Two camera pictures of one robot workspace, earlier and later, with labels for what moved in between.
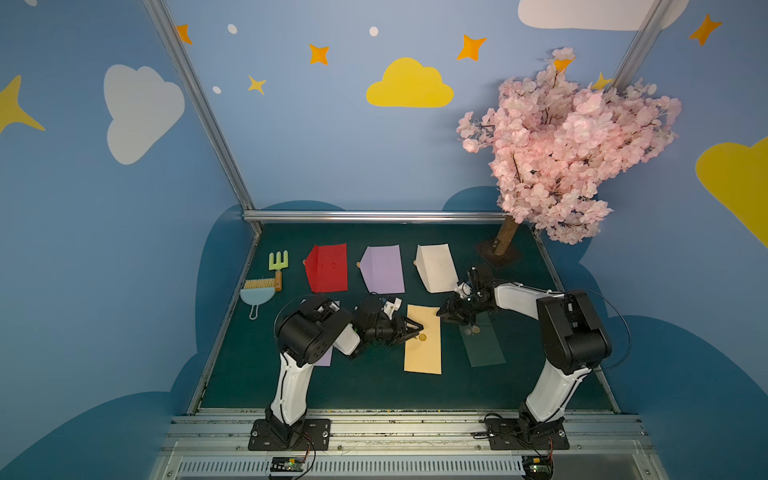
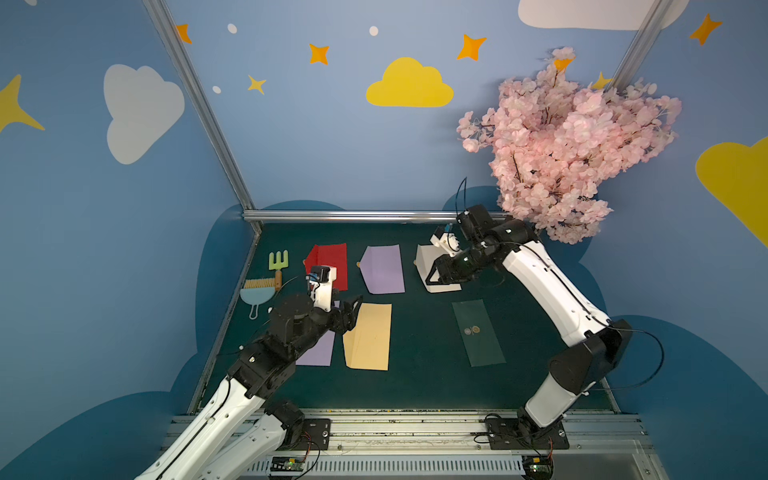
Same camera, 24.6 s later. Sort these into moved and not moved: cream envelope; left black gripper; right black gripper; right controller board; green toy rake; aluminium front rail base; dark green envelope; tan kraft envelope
Moved: left black gripper; right black gripper; tan kraft envelope
Not moved: dark green envelope; right controller board; cream envelope; aluminium front rail base; green toy rake
